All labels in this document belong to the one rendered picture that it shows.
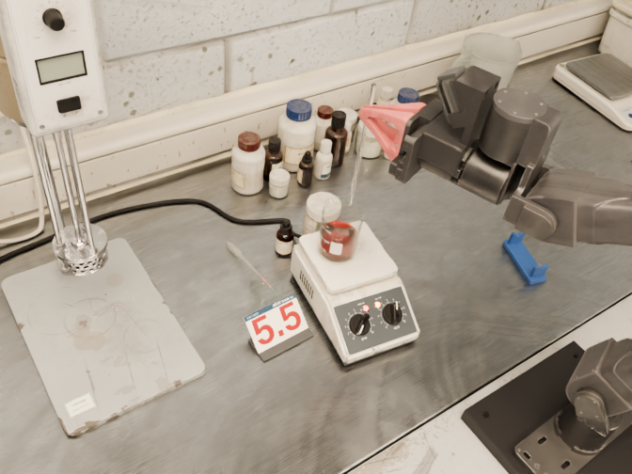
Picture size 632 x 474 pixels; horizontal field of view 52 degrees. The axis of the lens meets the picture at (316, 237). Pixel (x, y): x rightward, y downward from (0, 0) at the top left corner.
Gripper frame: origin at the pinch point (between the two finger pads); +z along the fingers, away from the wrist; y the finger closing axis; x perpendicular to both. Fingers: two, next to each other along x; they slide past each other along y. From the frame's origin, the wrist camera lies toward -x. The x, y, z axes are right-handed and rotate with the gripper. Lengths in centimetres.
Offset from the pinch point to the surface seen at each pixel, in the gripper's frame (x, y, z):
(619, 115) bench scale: 32, -85, -20
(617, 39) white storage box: 29, -114, -9
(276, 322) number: 32.1, 12.5, 2.2
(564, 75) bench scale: 32, -91, -4
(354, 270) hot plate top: 25.8, 1.3, -3.3
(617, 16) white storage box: 23, -114, -6
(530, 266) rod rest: 33.8, -26.9, -23.0
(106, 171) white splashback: 29, 9, 43
